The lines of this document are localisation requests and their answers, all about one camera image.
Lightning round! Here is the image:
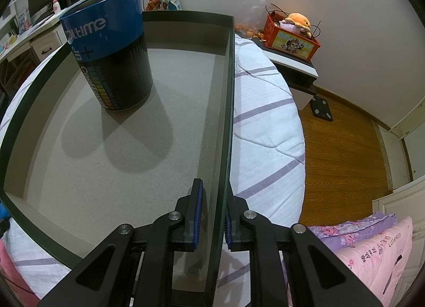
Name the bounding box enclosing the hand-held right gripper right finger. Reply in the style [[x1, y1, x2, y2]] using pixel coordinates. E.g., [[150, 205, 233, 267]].
[[224, 196, 382, 307]]

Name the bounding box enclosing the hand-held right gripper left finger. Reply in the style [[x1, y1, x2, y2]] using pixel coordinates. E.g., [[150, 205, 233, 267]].
[[36, 178, 208, 307]]

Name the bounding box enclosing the shallow black-rimmed storage box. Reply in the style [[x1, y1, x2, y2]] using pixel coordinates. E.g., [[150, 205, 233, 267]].
[[0, 11, 236, 304]]

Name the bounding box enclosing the white striped quilt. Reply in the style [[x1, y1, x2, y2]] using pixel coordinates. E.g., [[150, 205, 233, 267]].
[[0, 33, 306, 307]]

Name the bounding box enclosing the purple floral pillow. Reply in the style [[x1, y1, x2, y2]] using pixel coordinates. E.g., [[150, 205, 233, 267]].
[[307, 212, 397, 253]]

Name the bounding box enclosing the pink floral pillow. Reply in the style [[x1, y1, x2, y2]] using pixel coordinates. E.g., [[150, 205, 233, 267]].
[[335, 217, 414, 307]]

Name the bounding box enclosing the black bathroom scale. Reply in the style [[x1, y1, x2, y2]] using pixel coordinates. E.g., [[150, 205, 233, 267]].
[[309, 98, 333, 122]]

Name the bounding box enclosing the blue and black cylindrical can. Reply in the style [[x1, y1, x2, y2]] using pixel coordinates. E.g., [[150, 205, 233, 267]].
[[60, 0, 153, 112]]

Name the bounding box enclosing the white wardrobe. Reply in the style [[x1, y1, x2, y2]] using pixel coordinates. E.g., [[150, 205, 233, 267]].
[[372, 94, 425, 307]]

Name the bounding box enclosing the low black and white shelf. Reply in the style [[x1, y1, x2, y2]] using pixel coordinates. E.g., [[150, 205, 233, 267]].
[[236, 28, 319, 111]]

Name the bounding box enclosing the red plastic crate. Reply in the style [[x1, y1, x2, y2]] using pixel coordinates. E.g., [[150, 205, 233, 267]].
[[264, 13, 322, 62]]

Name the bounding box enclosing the pink cloth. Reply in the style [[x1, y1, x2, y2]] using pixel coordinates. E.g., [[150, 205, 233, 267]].
[[0, 237, 40, 307]]

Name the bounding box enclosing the clear plastic bag of oranges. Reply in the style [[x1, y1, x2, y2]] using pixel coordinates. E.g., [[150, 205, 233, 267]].
[[236, 0, 269, 40]]

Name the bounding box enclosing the orange plush toy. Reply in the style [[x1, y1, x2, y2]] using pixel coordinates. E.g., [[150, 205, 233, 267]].
[[279, 12, 313, 33]]

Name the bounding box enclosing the white desk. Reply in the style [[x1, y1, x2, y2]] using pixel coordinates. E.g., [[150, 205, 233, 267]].
[[0, 11, 67, 95]]

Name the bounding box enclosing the blue and white box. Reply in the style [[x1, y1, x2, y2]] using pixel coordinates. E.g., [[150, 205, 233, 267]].
[[15, 8, 32, 35]]

